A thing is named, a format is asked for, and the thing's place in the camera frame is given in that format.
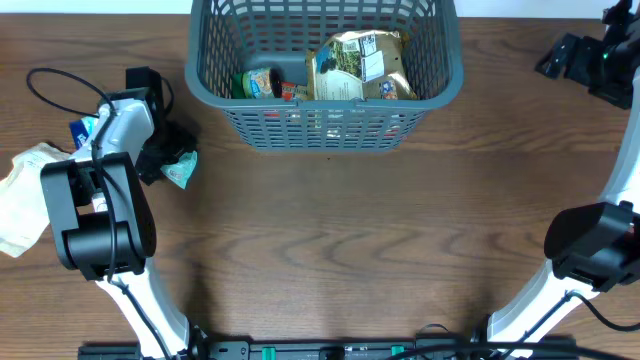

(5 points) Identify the green snack packet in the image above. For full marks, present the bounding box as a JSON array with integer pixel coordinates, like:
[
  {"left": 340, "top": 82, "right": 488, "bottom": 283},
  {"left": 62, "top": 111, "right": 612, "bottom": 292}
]
[{"left": 160, "top": 151, "right": 198, "bottom": 190}]

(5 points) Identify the colourful tissue multipack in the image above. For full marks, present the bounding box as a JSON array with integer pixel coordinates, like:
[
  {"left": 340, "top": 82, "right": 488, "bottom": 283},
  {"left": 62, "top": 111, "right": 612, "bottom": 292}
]
[{"left": 69, "top": 116, "right": 99, "bottom": 149}]

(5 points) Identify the green lid jar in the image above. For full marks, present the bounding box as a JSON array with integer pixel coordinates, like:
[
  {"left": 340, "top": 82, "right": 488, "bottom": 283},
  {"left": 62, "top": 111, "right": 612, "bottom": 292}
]
[{"left": 231, "top": 67, "right": 282, "bottom": 99}]

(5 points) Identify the gold foil food bag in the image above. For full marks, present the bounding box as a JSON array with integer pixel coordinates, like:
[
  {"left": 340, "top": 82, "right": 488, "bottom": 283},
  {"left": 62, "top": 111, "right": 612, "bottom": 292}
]
[{"left": 306, "top": 30, "right": 417, "bottom": 101}]

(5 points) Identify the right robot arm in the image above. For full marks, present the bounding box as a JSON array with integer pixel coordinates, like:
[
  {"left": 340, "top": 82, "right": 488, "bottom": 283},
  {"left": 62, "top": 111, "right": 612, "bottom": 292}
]
[{"left": 468, "top": 0, "right": 639, "bottom": 359}]

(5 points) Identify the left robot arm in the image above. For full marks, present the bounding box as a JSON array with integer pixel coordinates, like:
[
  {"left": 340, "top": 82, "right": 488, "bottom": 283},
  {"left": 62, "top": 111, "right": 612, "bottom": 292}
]
[{"left": 40, "top": 67, "right": 208, "bottom": 359}]

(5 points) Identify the grey plastic lattice basket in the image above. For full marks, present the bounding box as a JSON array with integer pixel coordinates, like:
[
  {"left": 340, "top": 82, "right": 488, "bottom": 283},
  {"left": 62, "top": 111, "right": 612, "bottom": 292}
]
[{"left": 185, "top": 0, "right": 464, "bottom": 153}]

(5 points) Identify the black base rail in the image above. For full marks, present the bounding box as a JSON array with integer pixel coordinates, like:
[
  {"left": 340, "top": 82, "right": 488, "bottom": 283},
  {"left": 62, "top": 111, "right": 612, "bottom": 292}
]
[{"left": 77, "top": 336, "right": 578, "bottom": 360}]

